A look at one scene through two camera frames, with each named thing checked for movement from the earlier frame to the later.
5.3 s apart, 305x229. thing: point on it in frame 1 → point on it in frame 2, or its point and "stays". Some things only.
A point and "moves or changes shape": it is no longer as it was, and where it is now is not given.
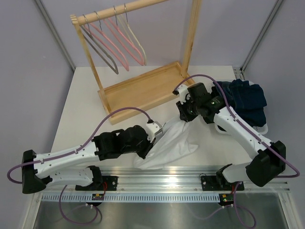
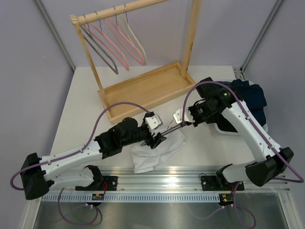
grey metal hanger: (98, 50) stays
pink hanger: (114, 50) stays
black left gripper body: (142, 151) → (146, 136)
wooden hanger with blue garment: (133, 36) stays
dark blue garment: (248, 100) stays
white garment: (174, 140) moves or changes shape
